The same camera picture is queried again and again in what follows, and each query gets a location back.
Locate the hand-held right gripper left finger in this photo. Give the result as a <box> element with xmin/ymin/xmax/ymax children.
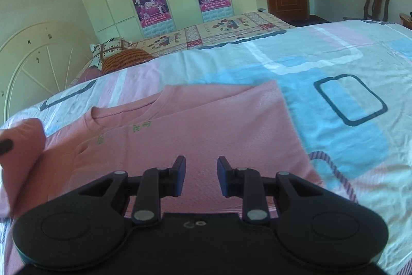
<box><xmin>79</xmin><ymin>155</ymin><xmax>187</xmax><ymax>227</ymax></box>

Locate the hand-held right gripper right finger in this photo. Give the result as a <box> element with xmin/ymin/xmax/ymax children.
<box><xmin>217</xmin><ymin>156</ymin><xmax>325</xmax><ymax>226</ymax></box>

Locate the pink shirt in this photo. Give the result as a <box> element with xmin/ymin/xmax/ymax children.
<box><xmin>0</xmin><ymin>80</ymin><xmax>325</xmax><ymax>221</ymax></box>

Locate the cream round headboard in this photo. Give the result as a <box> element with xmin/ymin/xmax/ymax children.
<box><xmin>0</xmin><ymin>21</ymin><xmax>97</xmax><ymax>122</ymax></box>

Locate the mauve pillow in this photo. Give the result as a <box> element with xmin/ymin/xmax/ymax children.
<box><xmin>75</xmin><ymin>67</ymin><xmax>104</xmax><ymax>85</ymax></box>

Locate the pastel patterned bedsheet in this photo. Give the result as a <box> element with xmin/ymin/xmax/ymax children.
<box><xmin>0</xmin><ymin>19</ymin><xmax>412</xmax><ymax>275</ymax></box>

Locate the orange knitted cloth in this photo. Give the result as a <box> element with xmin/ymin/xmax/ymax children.
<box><xmin>102</xmin><ymin>48</ymin><xmax>156</xmax><ymax>74</ymax></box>

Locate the patterned pillow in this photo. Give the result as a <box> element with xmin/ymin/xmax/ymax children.
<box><xmin>90</xmin><ymin>37</ymin><xmax>138</xmax><ymax>70</ymax></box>

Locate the floral patchwork quilt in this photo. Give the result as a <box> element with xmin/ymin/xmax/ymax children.
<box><xmin>133</xmin><ymin>11</ymin><xmax>297</xmax><ymax>58</ymax></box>

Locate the wooden chair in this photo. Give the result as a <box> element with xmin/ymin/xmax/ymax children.
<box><xmin>342</xmin><ymin>0</ymin><xmax>392</xmax><ymax>23</ymax></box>

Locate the wooden furniture piece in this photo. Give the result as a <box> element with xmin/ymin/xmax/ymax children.
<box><xmin>399</xmin><ymin>12</ymin><xmax>412</xmax><ymax>31</ymax></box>

